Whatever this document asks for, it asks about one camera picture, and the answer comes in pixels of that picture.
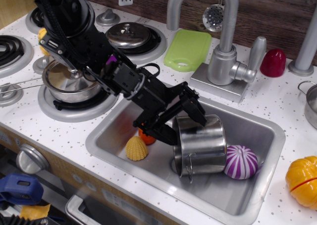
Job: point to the grey stove knob top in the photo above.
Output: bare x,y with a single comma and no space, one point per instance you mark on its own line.
107,18

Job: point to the grey stove knob left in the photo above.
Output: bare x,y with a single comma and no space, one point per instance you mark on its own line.
40,64

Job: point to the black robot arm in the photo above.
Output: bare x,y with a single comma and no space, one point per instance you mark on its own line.
73,39

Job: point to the orange toy carrot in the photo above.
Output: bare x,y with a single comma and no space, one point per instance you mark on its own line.
148,140

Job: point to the red toy pepper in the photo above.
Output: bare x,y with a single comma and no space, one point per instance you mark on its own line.
274,63

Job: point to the silver toy sink basin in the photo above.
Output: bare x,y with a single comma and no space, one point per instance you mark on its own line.
231,201

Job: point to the far left black burner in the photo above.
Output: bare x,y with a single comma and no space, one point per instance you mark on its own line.
15,54

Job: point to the yellow toy corn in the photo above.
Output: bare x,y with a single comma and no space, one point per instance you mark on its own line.
136,149

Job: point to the orange toy pumpkin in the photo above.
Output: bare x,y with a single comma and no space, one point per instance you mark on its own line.
301,179

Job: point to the yellow cloth piece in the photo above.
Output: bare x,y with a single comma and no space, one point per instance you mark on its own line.
33,212

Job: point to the grey pole with base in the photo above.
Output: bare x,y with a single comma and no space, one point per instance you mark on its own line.
303,64

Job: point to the grey stove knob front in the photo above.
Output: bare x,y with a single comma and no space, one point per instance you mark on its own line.
10,94

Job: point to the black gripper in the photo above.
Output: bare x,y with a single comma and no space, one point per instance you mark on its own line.
160,104

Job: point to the hanging steel strainer ladle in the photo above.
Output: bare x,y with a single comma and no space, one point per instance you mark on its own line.
213,17

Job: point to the silver oven door handle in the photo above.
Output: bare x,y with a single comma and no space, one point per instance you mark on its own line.
74,210

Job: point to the steel pot with lid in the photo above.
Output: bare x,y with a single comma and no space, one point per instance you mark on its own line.
67,85

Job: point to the silver toy faucet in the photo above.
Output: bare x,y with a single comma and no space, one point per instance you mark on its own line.
225,76

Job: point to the silver oven dial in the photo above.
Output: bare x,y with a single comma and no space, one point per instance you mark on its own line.
30,161

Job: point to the green plastic cutting board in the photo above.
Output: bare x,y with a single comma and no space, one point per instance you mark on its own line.
187,50

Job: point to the blue clamp tool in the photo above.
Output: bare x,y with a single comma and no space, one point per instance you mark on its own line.
20,189

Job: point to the purple toy eggplant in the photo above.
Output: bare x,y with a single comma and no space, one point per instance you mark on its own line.
111,59

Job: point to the yellow toy bell pepper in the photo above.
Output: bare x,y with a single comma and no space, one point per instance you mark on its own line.
41,34

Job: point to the steel lid on burner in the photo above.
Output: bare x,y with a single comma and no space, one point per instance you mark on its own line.
128,35

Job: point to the purple striped toy onion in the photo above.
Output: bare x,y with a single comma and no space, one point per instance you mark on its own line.
241,163

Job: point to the grey stove knob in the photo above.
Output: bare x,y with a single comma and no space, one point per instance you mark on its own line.
40,64
10,94
107,18

